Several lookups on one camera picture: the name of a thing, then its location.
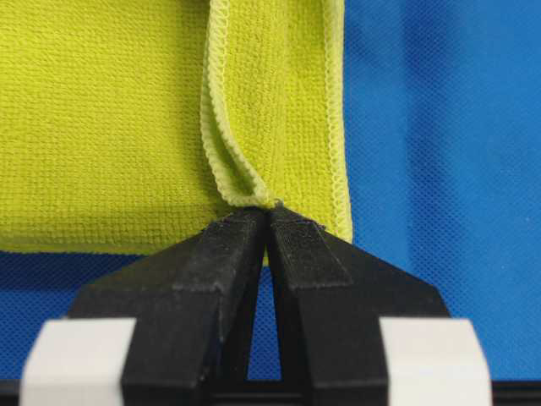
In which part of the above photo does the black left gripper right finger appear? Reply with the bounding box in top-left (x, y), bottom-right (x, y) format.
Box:
top-left (265, 206), bottom-right (494, 406)

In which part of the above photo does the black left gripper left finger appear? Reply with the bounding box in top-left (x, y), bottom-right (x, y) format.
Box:
top-left (19, 206), bottom-right (265, 406)

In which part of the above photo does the yellow-green microfiber towel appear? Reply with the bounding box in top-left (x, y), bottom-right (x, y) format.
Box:
top-left (1, 1), bottom-right (352, 255)

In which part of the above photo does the blue table cloth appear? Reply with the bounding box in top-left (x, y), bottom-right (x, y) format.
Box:
top-left (1, 1), bottom-right (540, 381)

